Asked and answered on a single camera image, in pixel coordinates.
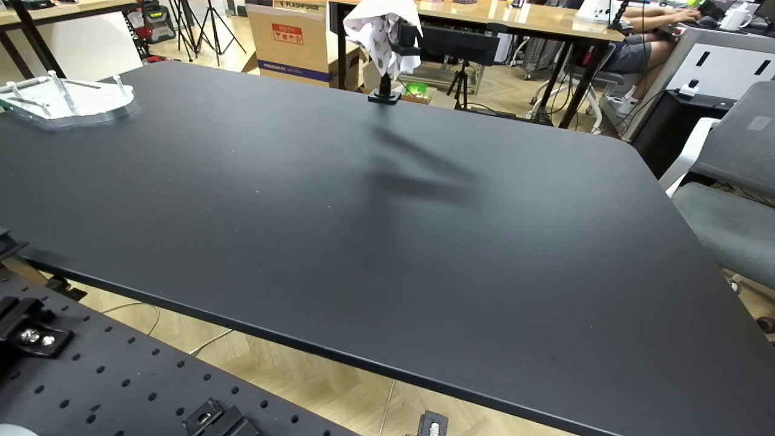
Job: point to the white printed cloth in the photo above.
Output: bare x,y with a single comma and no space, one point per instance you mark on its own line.
366,13

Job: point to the black clamp stand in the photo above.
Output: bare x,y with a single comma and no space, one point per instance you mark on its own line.
392,42

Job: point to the cardboard box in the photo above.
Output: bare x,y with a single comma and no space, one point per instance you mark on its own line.
294,42

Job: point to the wooden desk in background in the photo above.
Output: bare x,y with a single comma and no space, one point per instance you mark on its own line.
532,20

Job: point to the seated person in background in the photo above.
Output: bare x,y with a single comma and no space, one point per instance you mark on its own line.
653,35

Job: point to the grey office chair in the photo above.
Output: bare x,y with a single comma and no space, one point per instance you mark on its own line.
723,181

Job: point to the white board panel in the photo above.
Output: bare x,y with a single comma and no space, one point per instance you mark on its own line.
92,47

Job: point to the black perforated breadboard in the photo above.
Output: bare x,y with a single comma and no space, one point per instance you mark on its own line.
74,372

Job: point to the clear plastic dish rack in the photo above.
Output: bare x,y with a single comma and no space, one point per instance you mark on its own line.
51,97

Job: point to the black camera tripod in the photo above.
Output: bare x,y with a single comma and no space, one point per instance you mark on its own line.
201,25

